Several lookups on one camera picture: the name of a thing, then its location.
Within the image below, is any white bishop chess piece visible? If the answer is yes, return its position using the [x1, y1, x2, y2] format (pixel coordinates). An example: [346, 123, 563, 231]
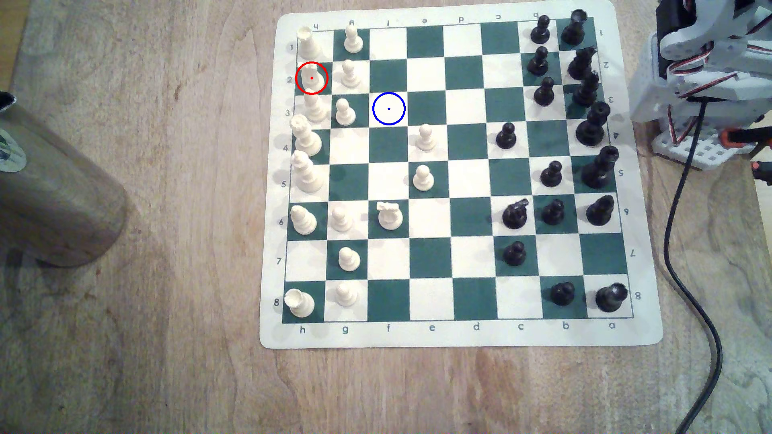
[303, 90, 329, 123]
[290, 205, 317, 235]

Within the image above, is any green white chess mat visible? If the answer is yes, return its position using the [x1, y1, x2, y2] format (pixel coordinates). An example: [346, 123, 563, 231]
[259, 0, 664, 350]

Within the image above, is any white king chess piece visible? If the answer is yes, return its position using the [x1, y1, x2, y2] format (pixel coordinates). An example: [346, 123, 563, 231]
[291, 150, 324, 193]

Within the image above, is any white queen chess piece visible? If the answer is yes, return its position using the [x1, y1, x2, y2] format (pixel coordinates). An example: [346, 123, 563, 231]
[290, 115, 323, 157]

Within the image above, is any white rook chess piece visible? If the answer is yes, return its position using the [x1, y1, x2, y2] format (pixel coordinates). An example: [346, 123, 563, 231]
[298, 26, 322, 60]
[283, 289, 315, 318]

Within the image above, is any black knight chess piece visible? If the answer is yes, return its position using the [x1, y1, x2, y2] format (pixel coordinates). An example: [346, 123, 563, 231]
[567, 47, 598, 80]
[502, 198, 532, 230]

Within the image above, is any black bishop chess piece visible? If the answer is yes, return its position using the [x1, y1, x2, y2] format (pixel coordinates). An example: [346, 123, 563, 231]
[586, 194, 615, 227]
[573, 70, 600, 108]

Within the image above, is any black king chess piece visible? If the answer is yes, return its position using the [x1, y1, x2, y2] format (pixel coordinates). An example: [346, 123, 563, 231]
[581, 145, 620, 189]

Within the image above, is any black queen chess piece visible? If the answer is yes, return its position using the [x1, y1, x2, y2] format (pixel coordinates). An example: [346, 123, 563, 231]
[576, 101, 611, 147]

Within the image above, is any black rook chess piece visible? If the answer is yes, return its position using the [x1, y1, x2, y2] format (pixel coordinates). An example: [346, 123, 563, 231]
[562, 9, 589, 47]
[596, 283, 628, 313]

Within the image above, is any metal cylinder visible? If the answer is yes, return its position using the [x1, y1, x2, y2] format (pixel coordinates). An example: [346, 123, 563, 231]
[0, 90, 129, 268]

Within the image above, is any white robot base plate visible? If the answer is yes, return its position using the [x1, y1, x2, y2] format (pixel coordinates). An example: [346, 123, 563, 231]
[651, 117, 758, 170]

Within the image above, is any black cable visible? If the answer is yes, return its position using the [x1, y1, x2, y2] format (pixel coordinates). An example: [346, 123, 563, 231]
[663, 98, 725, 434]

